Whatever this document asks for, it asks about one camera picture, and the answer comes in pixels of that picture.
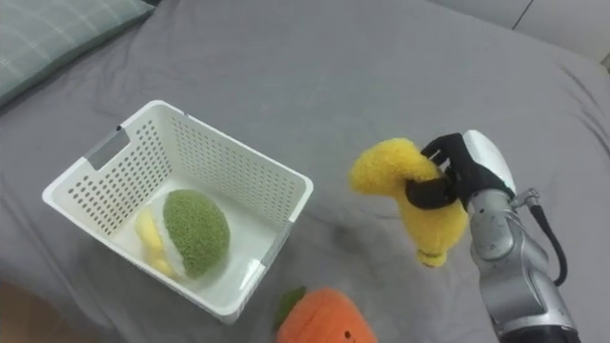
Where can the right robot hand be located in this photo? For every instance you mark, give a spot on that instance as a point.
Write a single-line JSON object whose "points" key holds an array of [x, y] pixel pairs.
{"points": [[469, 167]]}

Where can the yellow banana soft toy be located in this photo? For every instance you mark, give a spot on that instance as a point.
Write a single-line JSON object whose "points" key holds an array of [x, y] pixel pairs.
{"points": [[424, 209]]}

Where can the grey bed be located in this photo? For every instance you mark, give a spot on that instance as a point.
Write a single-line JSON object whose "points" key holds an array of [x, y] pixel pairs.
{"points": [[333, 95]]}

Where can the orange carrot soft toy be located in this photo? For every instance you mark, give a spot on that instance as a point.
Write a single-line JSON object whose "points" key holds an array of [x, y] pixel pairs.
{"points": [[324, 316]]}

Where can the white perforated plastic basket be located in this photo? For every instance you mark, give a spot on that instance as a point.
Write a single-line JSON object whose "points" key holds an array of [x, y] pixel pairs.
{"points": [[190, 209]]}

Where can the green melon slice soft toy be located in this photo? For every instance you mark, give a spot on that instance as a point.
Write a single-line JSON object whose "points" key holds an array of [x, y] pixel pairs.
{"points": [[190, 233]]}

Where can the green checked pillow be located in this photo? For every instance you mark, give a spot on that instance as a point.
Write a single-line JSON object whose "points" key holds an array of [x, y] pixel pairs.
{"points": [[52, 38]]}

